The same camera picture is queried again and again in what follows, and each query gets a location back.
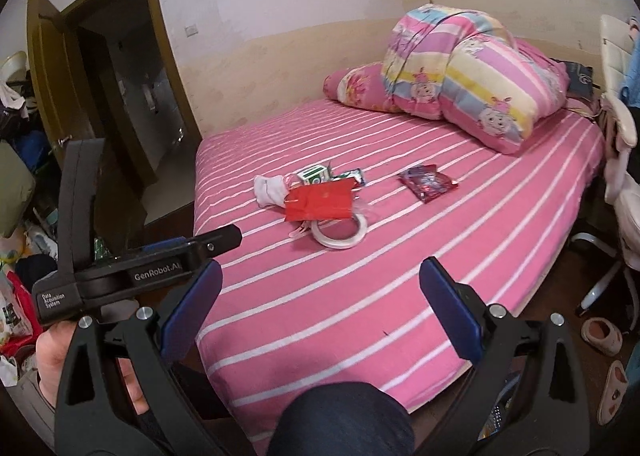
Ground white pink mesh cloth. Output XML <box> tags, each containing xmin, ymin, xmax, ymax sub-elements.
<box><xmin>253</xmin><ymin>176</ymin><xmax>290</xmax><ymax>208</ymax></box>

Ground green white small box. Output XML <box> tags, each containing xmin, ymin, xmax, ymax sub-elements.
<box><xmin>296</xmin><ymin>164</ymin><xmax>332</xmax><ymax>185</ymax></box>

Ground red paper envelope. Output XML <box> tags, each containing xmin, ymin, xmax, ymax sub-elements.
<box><xmin>284</xmin><ymin>178</ymin><xmax>356</xmax><ymax>222</ymax></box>

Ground white tape roll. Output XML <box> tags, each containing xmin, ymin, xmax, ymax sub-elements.
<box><xmin>310</xmin><ymin>213</ymin><xmax>369</xmax><ymax>250</ymax></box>

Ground dark red snack packet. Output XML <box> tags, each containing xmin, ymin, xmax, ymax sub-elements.
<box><xmin>398</xmin><ymin>164</ymin><xmax>458</xmax><ymax>204</ymax></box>

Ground pink plastic clip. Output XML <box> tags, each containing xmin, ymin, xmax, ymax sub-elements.
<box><xmin>288</xmin><ymin>221</ymin><xmax>311</xmax><ymax>239</ymax></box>

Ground person's left hand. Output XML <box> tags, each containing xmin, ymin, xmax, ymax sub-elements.
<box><xmin>34</xmin><ymin>319</ymin><xmax>151</xmax><ymax>416</ymax></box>

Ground cartoon face slipper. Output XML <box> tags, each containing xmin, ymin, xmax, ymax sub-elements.
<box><xmin>597</xmin><ymin>361</ymin><xmax>629</xmax><ymax>426</ymax></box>

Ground beige slipper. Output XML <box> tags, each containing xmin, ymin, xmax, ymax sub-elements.
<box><xmin>582</xmin><ymin>317</ymin><xmax>623</xmax><ymax>356</ymax></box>

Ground olive green bag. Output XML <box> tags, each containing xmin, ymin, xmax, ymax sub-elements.
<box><xmin>0</xmin><ymin>141</ymin><xmax>36</xmax><ymax>237</ymax></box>

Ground pink striped bed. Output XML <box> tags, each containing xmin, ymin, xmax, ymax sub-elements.
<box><xmin>194</xmin><ymin>100</ymin><xmax>603</xmax><ymax>454</ymax></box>

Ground person's dark knee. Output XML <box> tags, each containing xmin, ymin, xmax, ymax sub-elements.
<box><xmin>267</xmin><ymin>382</ymin><xmax>416</xmax><ymax>455</ymax></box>

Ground brown wooden door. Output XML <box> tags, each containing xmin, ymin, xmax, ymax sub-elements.
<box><xmin>26</xmin><ymin>0</ymin><xmax>100</xmax><ymax>163</ymax></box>

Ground pink floral pillow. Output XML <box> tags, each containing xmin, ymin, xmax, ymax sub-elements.
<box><xmin>323</xmin><ymin>62</ymin><xmax>401</xmax><ymax>113</ymax></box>

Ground colourful folded quilt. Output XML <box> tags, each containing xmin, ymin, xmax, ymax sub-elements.
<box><xmin>381</xmin><ymin>4</ymin><xmax>570</xmax><ymax>154</ymax></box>

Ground white office chair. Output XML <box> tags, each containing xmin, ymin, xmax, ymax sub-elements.
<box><xmin>570</xmin><ymin>14</ymin><xmax>639</xmax><ymax>331</ymax></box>

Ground white light switch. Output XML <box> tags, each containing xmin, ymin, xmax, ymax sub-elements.
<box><xmin>184</xmin><ymin>25</ymin><xmax>198</xmax><ymax>37</ymax></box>

